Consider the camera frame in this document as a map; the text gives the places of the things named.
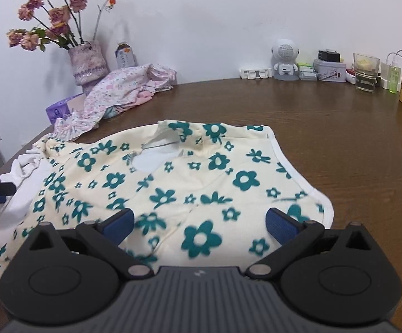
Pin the glass cup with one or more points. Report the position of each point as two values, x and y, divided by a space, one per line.
365 73

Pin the black charger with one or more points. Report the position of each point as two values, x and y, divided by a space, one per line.
329 56

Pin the pink white tube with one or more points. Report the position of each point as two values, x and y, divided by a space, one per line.
350 77

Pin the cream dress with green flowers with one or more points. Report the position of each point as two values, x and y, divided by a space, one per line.
204 173

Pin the purple tissue pack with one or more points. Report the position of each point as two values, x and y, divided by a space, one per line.
58 111

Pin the green spray bottle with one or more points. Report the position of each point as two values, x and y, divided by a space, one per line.
394 81

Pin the small green white box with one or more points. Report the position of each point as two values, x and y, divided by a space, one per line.
306 73

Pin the light blue garment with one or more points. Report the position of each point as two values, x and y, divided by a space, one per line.
110 111

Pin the white charger block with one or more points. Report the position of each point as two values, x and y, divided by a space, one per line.
384 74

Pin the tea bottle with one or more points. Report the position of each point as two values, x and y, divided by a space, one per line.
124 57

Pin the plain pink garment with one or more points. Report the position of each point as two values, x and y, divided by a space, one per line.
141 97

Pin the dried rose bouquet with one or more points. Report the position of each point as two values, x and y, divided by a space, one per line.
56 15

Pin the pink floral garment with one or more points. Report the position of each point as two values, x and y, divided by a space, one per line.
117 83

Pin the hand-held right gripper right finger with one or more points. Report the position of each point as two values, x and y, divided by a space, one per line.
282 226

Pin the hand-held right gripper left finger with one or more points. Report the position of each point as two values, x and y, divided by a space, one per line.
119 226

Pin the purple textured vase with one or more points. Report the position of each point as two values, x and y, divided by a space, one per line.
87 62

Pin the grey tin box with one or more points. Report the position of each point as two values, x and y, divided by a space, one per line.
329 71

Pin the white robot speaker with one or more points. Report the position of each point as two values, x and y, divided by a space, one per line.
284 52

